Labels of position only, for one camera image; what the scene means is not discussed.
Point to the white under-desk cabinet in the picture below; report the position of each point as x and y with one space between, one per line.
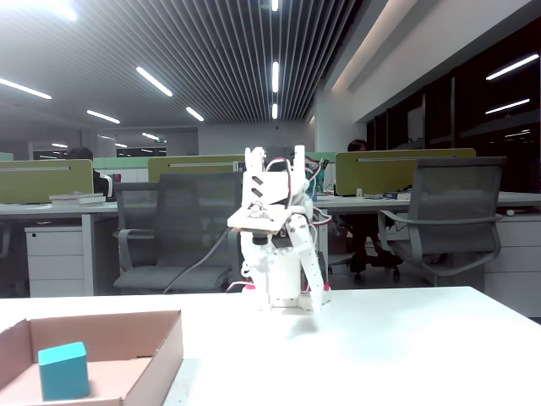
515 262

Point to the small brown carton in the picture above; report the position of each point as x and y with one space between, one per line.
340 243

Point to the stack of white books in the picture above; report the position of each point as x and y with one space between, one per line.
76 199

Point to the olive desk divider panel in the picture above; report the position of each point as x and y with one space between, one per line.
42 186
380 173
190 163

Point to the dark flat book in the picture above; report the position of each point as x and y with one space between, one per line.
397 195

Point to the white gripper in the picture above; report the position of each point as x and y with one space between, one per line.
282 277

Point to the linear ceiling light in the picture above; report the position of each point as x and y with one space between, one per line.
103 116
195 114
274 111
275 76
154 81
25 88
274 5

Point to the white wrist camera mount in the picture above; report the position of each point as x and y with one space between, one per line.
262 220

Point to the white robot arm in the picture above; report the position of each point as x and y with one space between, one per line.
274 186

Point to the black swivel chair base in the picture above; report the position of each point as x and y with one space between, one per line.
376 260

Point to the white office desk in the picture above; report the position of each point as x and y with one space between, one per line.
42 208
520 199

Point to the seated person with black hair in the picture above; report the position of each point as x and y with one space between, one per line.
357 145
80 153

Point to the white drawer cabinet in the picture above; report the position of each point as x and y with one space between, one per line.
55 262

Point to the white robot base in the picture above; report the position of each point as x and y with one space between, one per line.
291 296

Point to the blue cube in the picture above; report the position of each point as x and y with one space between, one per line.
63 376

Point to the brown open cardboard box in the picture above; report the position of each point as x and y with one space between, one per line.
127 334

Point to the grey mesh office chair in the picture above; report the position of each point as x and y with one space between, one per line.
456 190
194 203

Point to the light green divider panel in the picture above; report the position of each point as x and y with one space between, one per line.
122 162

